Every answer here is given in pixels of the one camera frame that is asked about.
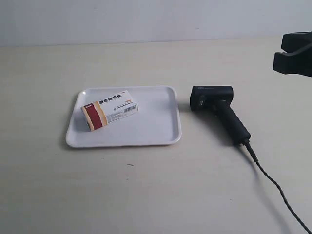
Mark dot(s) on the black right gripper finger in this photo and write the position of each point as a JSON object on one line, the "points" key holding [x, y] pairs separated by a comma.
{"points": [[293, 63], [294, 41]]}

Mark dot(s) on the white red medicine box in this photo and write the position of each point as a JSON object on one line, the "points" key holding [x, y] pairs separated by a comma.
{"points": [[110, 109]]}

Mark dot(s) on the black handheld barcode scanner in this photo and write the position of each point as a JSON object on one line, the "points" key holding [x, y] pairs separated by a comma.
{"points": [[217, 99]]}

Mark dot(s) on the white plastic tray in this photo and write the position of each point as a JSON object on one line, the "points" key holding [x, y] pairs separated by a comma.
{"points": [[156, 123]]}

